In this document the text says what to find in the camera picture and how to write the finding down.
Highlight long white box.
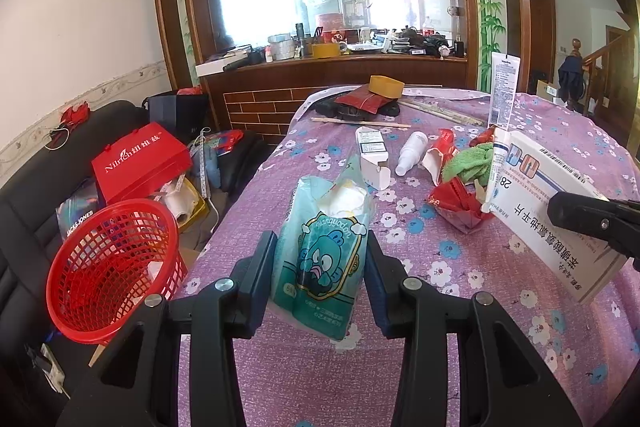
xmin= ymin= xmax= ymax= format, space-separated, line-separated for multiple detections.
xmin=195 ymin=57 xmax=238 ymax=78

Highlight red and white torn box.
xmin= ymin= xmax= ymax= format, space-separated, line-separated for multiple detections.
xmin=421 ymin=128 xmax=458 ymax=186

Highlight white spray bottle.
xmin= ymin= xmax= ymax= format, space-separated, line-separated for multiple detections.
xmin=395 ymin=131 xmax=430 ymax=178

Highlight white cord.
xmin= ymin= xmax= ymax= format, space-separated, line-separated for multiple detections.
xmin=44 ymin=127 xmax=71 ymax=152

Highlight red knot ornament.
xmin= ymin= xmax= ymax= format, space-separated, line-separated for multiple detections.
xmin=60 ymin=104 xmax=93 ymax=128

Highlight purple floral tablecloth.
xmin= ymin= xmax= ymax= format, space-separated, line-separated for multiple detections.
xmin=177 ymin=84 xmax=640 ymax=427

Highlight iridescent shopping bag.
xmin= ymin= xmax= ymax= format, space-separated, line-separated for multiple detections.
xmin=56 ymin=179 xmax=101 ymax=243

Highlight red shiny wrapper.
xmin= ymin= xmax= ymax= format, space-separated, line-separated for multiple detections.
xmin=468 ymin=127 xmax=498 ymax=148

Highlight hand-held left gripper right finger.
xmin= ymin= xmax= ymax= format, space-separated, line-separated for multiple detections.
xmin=365 ymin=231 xmax=583 ymax=427

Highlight small white carton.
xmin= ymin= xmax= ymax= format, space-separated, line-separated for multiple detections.
xmin=355 ymin=126 xmax=392 ymax=192

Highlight grey round tin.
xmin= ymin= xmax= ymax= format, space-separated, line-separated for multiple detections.
xmin=267 ymin=34 xmax=298 ymax=62

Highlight red and blue tote bag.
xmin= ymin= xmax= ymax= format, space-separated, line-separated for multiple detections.
xmin=205 ymin=129 xmax=246 ymax=158

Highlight white paper strip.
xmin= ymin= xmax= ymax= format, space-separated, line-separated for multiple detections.
xmin=295 ymin=86 xmax=371 ymax=118

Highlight green towel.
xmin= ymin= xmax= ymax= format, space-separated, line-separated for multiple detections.
xmin=442 ymin=142 xmax=496 ymax=185

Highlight red crumpled paper bag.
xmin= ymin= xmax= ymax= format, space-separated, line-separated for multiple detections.
xmin=427 ymin=177 xmax=496 ymax=235

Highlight paper-wrapped chopsticks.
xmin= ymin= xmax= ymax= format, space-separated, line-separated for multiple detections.
xmin=400 ymin=97 xmax=486 ymax=128

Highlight wooden chopstick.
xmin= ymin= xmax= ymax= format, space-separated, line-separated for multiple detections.
xmin=310 ymin=117 xmax=412 ymax=128

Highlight white measuring tape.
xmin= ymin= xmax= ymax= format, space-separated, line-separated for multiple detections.
xmin=197 ymin=129 xmax=211 ymax=200

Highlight white standing pouch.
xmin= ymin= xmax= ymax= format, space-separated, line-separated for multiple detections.
xmin=487 ymin=52 xmax=521 ymax=128

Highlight teal cartoon tissue pack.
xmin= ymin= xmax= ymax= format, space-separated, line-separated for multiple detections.
xmin=270 ymin=164 xmax=376 ymax=343

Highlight dark jacket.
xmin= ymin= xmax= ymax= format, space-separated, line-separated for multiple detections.
xmin=557 ymin=54 xmax=586 ymax=105

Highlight yellow tape roll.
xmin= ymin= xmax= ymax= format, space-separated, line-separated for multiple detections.
xmin=368 ymin=75 xmax=405 ymax=100

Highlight black paper bag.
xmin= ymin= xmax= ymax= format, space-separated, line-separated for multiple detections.
xmin=142 ymin=91 xmax=210 ymax=142

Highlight pile of counter clutter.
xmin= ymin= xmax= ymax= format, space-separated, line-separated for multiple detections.
xmin=380 ymin=27 xmax=451 ymax=56

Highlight white power strip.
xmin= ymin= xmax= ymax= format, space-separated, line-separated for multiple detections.
xmin=30 ymin=344 xmax=68 ymax=395

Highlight white medicine box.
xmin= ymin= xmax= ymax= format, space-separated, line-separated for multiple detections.
xmin=480 ymin=127 xmax=628 ymax=305

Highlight white paper roll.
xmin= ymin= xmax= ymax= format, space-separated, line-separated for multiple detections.
xmin=165 ymin=187 xmax=196 ymax=228

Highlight red gift bag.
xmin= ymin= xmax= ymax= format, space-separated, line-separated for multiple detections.
xmin=91 ymin=122 xmax=193 ymax=208

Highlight dark red packet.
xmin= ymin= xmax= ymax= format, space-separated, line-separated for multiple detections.
xmin=334 ymin=88 xmax=383 ymax=115

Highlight red plastic basket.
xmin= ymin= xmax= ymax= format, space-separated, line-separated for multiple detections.
xmin=46 ymin=199 xmax=188 ymax=345

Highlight brown wooden door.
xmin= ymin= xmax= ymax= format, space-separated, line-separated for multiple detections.
xmin=527 ymin=0 xmax=557 ymax=92

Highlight wooden glass partition cabinet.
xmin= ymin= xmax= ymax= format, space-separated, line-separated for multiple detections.
xmin=150 ymin=0 xmax=531 ymax=148

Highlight wooden stair railing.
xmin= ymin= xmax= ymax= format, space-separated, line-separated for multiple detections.
xmin=570 ymin=27 xmax=640 ymax=132

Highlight black leather sofa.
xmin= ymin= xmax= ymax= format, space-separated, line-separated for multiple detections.
xmin=0 ymin=99 xmax=151 ymax=413

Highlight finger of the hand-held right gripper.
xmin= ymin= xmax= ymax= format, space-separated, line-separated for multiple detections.
xmin=546 ymin=191 xmax=640 ymax=260

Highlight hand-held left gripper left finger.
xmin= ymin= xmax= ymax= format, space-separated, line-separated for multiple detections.
xmin=57 ymin=229 xmax=280 ymax=427

